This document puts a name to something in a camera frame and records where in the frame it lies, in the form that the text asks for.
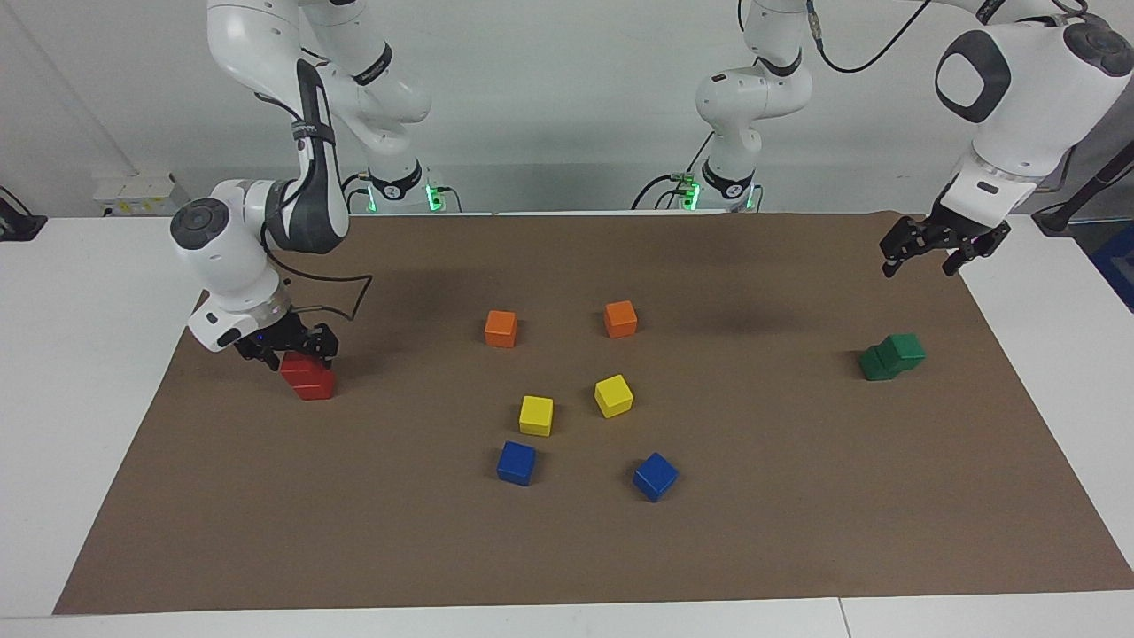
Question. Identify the yellow wooden cube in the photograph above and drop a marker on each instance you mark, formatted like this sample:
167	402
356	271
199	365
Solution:
613	395
536	416

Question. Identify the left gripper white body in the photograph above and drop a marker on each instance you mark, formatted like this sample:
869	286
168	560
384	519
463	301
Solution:
974	204

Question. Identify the red wooden cube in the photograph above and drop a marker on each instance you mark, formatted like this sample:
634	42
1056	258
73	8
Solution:
301	370
314	392

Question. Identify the blue crate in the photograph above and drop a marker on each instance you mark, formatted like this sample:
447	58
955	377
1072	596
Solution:
1118	266

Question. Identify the brown table mat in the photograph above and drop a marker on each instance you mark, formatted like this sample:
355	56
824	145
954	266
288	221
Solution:
354	532

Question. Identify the white power strip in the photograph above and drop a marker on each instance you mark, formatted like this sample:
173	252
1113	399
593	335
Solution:
142	195

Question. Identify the orange wooden cube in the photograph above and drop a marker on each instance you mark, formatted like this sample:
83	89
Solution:
620	319
500	329

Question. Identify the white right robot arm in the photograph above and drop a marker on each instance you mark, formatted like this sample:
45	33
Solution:
221	257

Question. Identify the black flat device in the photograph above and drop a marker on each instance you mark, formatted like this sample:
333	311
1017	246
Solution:
18	226

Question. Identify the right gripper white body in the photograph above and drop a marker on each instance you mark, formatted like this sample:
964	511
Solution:
226	328

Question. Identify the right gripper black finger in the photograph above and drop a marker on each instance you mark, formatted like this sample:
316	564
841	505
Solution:
264	353
321	341

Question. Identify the blue wooden cube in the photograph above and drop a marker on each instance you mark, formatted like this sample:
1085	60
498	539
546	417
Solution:
516	462
656	477

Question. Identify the green wooden cube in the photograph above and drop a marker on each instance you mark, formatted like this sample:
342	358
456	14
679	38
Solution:
873	365
905	350

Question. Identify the green lit base plug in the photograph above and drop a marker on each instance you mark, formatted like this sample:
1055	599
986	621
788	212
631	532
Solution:
687	190

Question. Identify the black stand with pole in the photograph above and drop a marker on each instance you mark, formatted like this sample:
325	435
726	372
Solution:
1054	217

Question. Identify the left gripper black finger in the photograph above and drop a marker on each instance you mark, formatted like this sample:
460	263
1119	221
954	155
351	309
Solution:
970	252
904	239

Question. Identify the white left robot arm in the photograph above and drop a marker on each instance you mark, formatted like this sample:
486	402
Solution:
1019	89

